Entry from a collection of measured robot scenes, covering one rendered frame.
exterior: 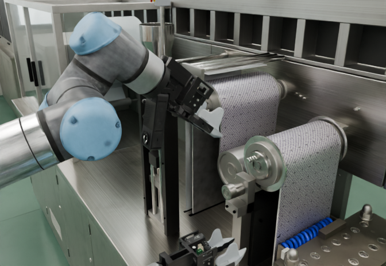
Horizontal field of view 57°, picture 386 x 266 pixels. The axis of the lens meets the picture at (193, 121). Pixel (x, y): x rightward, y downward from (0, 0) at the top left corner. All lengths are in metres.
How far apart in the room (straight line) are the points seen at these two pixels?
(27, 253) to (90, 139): 2.33
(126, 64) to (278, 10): 0.77
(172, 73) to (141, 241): 0.70
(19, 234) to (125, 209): 1.66
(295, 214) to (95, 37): 0.70
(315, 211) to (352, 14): 0.56
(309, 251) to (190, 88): 0.57
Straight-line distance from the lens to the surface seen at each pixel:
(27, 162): 0.48
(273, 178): 0.90
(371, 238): 1.13
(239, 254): 0.86
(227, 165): 1.04
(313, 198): 1.05
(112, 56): 0.58
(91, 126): 0.45
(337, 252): 1.05
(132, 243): 1.22
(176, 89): 0.67
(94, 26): 0.57
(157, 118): 0.66
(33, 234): 2.90
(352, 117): 1.13
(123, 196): 1.45
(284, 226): 1.00
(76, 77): 0.58
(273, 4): 1.28
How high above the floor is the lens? 1.68
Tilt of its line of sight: 21 degrees down
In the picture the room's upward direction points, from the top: straight up
